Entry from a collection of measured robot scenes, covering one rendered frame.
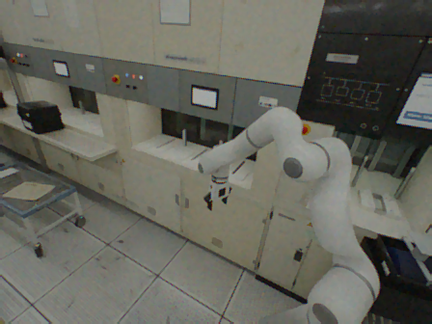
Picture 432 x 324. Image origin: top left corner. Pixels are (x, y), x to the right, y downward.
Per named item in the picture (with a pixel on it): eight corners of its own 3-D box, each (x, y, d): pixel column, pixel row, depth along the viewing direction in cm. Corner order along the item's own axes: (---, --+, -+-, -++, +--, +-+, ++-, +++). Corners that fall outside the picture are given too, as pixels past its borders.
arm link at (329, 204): (321, 310, 63) (345, 281, 73) (367, 335, 53) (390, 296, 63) (283, 147, 60) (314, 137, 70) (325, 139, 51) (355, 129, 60)
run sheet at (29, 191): (-1, 196, 178) (-2, 195, 177) (25, 181, 199) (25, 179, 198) (35, 201, 176) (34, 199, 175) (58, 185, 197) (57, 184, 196)
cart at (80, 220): (-22, 219, 214) (-46, 178, 191) (38, 192, 256) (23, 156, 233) (40, 260, 180) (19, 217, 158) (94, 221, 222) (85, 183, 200)
